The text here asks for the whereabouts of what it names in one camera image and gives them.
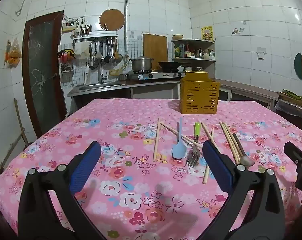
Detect row of condiment bottles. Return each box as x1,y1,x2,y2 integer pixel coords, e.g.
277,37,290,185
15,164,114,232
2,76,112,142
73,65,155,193
174,43,215,60

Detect green handled metal fork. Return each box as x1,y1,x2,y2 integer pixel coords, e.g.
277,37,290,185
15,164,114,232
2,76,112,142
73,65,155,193
185,122,201,168

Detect steel kitchen sink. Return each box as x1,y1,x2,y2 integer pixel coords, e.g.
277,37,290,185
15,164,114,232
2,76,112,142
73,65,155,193
78,81,122,91

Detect orange plastic bag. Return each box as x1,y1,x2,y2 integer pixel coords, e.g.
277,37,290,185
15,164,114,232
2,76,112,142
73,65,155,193
4,38,22,68

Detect red and yellow gloves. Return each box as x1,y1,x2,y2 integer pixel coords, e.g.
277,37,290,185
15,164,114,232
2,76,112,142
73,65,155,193
58,48,77,62

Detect wooden stick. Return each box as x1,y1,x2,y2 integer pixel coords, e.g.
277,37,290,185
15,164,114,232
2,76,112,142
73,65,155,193
0,98,29,176

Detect steel cutlery holder with tools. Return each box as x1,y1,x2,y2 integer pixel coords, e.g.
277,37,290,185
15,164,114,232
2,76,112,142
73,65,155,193
80,23,92,37

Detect black hanging ladle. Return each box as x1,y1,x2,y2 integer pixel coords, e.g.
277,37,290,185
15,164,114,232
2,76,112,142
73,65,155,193
104,38,112,64

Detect yellow slotted utensil basket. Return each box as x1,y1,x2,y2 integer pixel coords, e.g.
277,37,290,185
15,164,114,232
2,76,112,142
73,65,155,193
179,71,221,115

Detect yellow wall poster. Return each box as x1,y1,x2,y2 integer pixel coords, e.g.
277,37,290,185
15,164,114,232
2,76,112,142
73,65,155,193
201,25,214,42

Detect brown kitchen counter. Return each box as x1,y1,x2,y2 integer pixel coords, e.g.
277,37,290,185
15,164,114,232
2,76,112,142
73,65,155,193
67,78,279,103

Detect steel faucet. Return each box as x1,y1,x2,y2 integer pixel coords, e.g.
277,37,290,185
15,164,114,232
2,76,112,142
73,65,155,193
89,54,108,84

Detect steel gas stove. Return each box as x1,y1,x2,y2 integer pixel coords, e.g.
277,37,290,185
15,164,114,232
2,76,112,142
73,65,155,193
126,69,186,81

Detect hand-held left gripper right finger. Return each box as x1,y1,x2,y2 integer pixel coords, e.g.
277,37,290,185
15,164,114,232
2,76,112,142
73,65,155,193
198,140,285,240

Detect yellow hose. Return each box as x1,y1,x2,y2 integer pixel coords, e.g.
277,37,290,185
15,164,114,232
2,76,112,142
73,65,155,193
109,63,128,76

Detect grey corner shelf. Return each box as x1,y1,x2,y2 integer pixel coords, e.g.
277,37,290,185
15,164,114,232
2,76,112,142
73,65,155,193
171,38,217,72

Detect black plastic bag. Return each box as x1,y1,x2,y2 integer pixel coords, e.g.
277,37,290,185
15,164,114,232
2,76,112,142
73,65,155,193
274,98,302,130

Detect light blue silicone spoon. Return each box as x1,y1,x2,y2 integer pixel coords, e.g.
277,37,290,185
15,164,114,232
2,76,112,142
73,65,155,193
171,117,187,160

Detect wooden hanging spatula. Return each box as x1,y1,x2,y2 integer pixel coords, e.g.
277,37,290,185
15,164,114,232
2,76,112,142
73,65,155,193
113,38,120,61

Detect brown handled metal spoon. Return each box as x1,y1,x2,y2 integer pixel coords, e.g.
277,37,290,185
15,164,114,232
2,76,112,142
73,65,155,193
232,133,255,168

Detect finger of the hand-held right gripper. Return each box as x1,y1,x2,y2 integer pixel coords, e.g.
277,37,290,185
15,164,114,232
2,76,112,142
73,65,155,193
284,141,302,195

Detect green vegetables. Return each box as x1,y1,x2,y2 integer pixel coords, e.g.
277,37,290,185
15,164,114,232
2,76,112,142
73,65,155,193
282,89,302,100

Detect white hanging cloth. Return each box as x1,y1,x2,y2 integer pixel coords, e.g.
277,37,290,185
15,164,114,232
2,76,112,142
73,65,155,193
74,42,91,60

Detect wooden cutting board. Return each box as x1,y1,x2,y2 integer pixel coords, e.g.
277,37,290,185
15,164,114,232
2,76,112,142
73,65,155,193
142,33,169,64

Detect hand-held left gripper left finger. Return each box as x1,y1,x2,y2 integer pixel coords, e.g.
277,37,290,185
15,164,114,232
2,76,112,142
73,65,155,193
17,141,109,240

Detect pink floral tablecloth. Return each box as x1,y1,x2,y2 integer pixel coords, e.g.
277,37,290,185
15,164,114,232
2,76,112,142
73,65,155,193
0,98,302,240

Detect black wok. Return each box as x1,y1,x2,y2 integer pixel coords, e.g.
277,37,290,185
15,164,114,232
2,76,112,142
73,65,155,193
158,61,181,71

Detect steel hanging ladle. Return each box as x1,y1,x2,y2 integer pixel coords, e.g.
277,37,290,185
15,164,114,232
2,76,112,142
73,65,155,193
109,38,116,63

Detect grey wall pipe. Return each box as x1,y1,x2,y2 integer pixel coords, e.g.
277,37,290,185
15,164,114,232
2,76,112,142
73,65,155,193
123,0,130,57

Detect steel cooking pot with lid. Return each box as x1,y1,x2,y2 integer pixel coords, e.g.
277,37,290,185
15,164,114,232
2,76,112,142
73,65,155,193
128,56,154,71

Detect round woven tray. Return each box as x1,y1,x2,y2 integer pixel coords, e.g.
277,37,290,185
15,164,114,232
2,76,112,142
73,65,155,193
99,8,126,32

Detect steel wall utensil rack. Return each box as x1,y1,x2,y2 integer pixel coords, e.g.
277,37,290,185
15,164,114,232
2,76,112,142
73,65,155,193
73,31,119,43

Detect beige electric switch box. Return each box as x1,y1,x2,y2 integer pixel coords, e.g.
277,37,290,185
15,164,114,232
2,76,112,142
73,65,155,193
61,22,78,34

